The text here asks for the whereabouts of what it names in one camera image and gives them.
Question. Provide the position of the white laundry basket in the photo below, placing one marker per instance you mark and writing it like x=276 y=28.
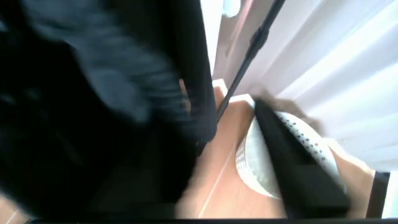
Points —
x=255 y=165

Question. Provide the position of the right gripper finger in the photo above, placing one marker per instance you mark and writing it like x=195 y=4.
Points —
x=298 y=174

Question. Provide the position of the beige curtain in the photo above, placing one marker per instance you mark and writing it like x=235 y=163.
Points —
x=342 y=62

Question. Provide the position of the black clothes rack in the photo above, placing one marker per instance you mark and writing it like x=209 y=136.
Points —
x=248 y=59

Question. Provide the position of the black garment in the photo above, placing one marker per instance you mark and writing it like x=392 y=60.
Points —
x=77 y=109

